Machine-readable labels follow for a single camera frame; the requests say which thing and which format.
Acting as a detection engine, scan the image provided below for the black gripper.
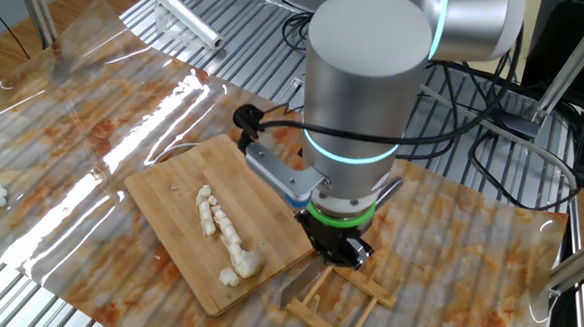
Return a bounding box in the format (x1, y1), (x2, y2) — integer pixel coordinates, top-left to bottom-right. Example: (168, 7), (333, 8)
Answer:
(293, 206), (377, 275)

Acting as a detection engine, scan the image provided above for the steel cleaver knife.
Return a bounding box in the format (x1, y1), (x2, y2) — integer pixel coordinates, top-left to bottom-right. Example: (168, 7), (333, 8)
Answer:
(272, 176), (410, 309)

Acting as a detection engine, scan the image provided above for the white scallion stalk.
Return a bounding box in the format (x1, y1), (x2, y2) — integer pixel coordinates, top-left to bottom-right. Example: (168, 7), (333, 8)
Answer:
(194, 181), (264, 282)

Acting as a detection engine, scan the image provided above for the chopped white scallion piece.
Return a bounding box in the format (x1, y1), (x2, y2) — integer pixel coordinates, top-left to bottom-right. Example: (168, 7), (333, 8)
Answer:
(217, 265), (241, 288)

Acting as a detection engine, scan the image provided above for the wooden peg rack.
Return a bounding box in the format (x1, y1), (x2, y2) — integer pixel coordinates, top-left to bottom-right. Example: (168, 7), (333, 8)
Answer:
(281, 260), (407, 327)

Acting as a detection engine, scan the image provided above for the wooden cutting board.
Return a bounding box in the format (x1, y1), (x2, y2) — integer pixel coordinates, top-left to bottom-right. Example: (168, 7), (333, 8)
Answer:
(121, 129), (320, 322)

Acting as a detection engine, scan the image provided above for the black power adapter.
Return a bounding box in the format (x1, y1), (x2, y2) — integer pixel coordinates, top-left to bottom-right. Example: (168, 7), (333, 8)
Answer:
(488, 104), (542, 142)

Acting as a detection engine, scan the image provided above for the clear film roll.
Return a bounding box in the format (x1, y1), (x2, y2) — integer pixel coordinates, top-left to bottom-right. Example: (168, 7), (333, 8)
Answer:
(155, 0), (227, 54)

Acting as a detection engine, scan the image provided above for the marble pattern plastic mat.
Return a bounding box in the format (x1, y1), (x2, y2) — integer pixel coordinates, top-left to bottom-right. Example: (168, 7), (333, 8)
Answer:
(0, 0), (575, 327)

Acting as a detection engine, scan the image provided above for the black cable bundle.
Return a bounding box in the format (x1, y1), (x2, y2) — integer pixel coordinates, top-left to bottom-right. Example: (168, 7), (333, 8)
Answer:
(436, 53), (584, 217)

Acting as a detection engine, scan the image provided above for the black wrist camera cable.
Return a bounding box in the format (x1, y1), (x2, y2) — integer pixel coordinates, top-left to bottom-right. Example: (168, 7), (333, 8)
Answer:
(229, 25), (531, 170)

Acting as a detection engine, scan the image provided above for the grey hose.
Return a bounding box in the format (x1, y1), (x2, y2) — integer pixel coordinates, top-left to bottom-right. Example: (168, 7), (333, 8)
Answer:
(420, 76), (580, 198)

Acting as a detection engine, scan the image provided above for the black coiled cable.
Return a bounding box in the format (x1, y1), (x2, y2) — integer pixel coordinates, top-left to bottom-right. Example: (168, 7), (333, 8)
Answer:
(280, 10), (317, 54)

